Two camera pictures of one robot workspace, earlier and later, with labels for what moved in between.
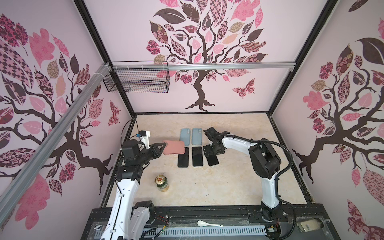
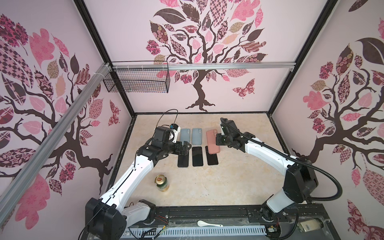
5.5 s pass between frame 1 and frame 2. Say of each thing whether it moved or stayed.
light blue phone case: stayed
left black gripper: moved
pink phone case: moved
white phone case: stayed
